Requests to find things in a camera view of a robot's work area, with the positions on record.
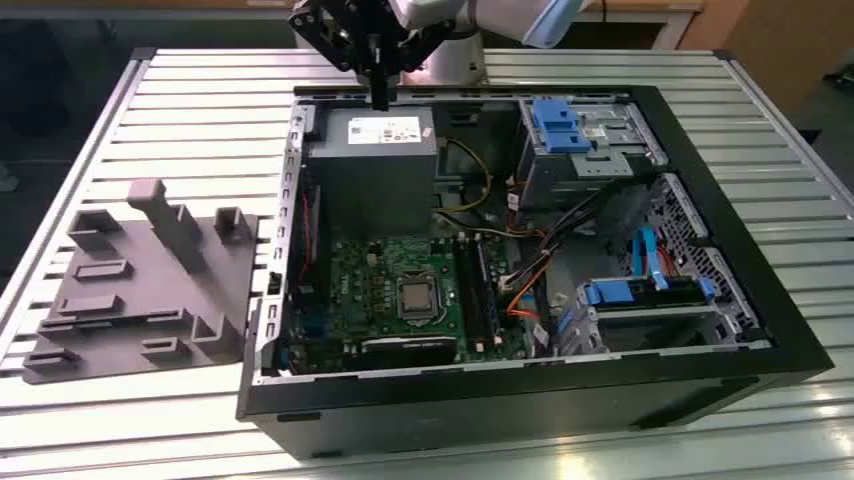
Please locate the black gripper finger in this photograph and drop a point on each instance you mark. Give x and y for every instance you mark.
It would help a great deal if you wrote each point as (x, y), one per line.
(414, 50)
(321, 35)

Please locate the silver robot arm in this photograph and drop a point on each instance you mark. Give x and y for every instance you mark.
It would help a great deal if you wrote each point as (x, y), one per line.
(454, 62)

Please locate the black RAM slot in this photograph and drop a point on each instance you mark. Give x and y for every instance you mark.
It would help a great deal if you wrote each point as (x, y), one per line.
(466, 285)

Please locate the grey power supply unit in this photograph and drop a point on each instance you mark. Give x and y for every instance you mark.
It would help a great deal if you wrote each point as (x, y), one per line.
(367, 175)

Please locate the blue drive carrier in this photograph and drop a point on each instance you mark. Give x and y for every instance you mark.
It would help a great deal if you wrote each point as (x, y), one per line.
(557, 125)

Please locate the wooden top desk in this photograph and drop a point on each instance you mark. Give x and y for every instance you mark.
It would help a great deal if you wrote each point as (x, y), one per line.
(634, 7)

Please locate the metal drive cage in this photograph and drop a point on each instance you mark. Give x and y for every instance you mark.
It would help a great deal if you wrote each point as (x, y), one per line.
(601, 165)

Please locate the green motherboard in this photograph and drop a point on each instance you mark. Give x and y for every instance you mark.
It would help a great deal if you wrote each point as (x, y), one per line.
(354, 280)

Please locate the silver CPU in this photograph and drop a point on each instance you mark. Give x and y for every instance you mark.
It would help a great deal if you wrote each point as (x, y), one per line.
(417, 299)

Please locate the CPU socket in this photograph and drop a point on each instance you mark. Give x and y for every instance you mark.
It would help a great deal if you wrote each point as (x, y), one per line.
(417, 318)

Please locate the wooden cabinet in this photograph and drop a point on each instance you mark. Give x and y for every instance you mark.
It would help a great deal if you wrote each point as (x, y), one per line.
(788, 50)

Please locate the hard disk in blue carrier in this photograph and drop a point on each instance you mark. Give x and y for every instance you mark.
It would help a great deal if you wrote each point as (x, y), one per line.
(610, 292)

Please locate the grey parts rack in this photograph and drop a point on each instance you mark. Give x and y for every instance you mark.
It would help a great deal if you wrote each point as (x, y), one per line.
(154, 300)

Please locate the black graphics card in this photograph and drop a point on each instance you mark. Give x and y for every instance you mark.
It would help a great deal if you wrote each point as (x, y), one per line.
(407, 352)

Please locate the metal disk bay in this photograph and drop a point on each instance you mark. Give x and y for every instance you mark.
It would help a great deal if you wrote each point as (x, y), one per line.
(661, 311)

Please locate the black PC case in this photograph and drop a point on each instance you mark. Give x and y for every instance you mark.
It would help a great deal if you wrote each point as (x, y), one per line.
(467, 415)

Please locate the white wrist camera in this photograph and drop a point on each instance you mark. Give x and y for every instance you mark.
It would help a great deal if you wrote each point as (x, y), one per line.
(421, 12)

